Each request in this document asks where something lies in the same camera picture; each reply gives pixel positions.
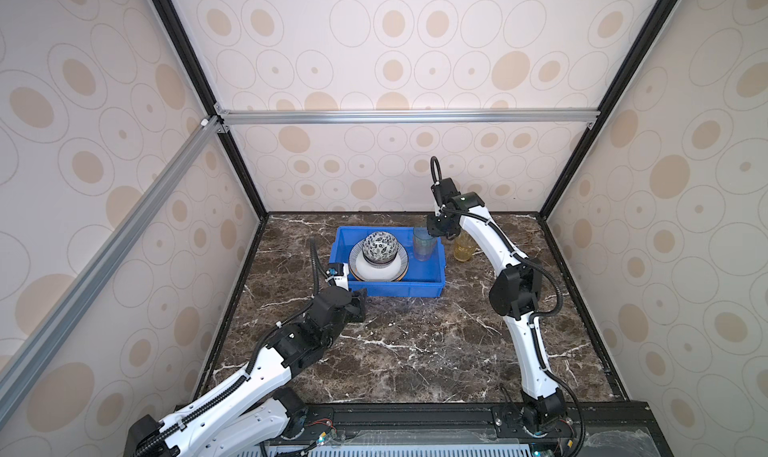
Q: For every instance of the blue plastic bin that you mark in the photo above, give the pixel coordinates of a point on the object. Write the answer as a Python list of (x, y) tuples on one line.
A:
[(422, 279)]

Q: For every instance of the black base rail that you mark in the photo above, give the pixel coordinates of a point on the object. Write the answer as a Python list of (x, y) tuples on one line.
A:
[(480, 429)]

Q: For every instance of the left diagonal aluminium rail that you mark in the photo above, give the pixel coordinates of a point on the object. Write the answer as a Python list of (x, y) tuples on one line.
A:
[(47, 339)]

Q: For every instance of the green translucent cup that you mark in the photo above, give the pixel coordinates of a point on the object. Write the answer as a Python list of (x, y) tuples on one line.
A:
[(424, 244)]

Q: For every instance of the horizontal aluminium back rail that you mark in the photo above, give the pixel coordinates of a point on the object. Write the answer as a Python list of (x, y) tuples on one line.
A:
[(424, 116)]

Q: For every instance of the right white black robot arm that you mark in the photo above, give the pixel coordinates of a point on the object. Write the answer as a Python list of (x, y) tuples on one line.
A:
[(514, 295)]

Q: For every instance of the black striped rim white plate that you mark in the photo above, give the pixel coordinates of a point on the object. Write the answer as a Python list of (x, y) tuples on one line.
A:
[(362, 270)]

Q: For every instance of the red leaf pattern bowl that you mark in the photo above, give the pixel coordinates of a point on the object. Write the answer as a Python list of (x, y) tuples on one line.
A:
[(380, 248)]

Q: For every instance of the yellow translucent cup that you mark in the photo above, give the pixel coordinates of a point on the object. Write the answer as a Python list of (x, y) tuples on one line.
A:
[(464, 247)]

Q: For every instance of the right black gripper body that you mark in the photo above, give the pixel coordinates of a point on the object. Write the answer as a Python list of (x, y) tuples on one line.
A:
[(437, 225)]

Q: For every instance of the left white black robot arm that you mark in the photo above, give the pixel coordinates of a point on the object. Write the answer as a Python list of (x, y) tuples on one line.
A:
[(254, 404)]

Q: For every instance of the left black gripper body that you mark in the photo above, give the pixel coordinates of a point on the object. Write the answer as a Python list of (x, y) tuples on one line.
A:
[(353, 311)]

